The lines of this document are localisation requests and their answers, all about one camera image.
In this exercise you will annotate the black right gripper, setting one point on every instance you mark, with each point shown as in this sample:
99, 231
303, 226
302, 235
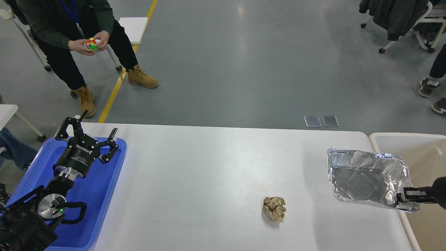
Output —
408, 196

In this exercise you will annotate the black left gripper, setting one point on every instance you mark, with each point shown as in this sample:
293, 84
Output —
77, 154

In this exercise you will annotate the aluminium foil tray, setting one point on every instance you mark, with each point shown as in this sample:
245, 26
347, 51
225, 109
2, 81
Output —
369, 178

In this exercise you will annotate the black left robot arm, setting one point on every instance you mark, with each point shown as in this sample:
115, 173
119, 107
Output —
62, 201

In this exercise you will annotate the beige waste bin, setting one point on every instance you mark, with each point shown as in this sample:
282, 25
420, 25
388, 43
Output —
425, 156

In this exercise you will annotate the blue plastic tray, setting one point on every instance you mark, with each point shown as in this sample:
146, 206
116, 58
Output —
96, 190

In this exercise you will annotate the blue jeans leg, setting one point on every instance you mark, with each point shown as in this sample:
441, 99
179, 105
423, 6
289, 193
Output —
21, 154

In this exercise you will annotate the colourful puzzle cube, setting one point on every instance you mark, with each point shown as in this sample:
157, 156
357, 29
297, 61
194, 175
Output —
92, 44

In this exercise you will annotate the bystander foot in sneaker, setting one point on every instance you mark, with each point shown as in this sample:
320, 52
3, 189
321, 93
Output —
439, 106

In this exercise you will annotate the seated person in green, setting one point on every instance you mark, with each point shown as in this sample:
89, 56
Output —
63, 26

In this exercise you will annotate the white board on floor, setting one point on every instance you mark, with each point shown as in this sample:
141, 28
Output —
134, 28

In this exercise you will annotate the right metal floor plate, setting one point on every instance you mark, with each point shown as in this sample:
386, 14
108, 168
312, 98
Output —
330, 121

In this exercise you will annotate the metal floor plate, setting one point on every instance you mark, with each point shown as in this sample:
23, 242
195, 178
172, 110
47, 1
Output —
312, 121
330, 121

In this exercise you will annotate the left metal floor plate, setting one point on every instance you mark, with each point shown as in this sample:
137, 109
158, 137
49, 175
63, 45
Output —
312, 121

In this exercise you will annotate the white chair under person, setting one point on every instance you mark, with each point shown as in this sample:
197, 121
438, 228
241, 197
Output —
26, 32

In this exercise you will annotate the crumpled brown paper ball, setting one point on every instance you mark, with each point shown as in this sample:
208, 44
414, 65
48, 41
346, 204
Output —
274, 208

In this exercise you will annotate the chair with dark coat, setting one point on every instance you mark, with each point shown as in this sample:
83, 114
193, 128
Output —
424, 18

